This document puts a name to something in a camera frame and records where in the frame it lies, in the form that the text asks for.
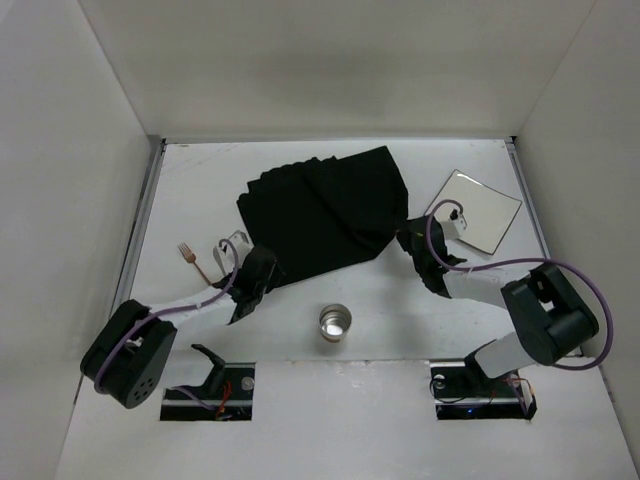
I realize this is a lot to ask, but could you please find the black cloth placemat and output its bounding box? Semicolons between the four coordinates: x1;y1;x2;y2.
237;146;408;286

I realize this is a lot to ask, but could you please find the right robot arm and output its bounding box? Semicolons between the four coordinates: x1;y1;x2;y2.
396;215;599;385

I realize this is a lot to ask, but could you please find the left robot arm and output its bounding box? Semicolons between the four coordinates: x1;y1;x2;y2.
80;240;283;410

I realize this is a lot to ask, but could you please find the silver knife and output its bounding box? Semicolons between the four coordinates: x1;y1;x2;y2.
212;246;226;275

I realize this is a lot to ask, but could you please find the copper fork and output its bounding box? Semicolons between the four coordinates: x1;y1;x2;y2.
178;242;211;285

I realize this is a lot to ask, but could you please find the square white plate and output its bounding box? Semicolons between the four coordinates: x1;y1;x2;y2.
427;170;522;255

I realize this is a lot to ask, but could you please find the metal cup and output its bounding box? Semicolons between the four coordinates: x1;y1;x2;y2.
319;304;353;343

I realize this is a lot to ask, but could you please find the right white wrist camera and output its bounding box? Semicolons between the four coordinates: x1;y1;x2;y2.
441;209;468;240

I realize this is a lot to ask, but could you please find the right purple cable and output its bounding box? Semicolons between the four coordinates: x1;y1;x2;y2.
425;199;615;372

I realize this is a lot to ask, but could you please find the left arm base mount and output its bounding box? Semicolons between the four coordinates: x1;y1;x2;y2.
159;344;256;422

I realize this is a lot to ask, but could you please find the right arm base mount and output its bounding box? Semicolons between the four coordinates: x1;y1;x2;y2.
429;364;538;421

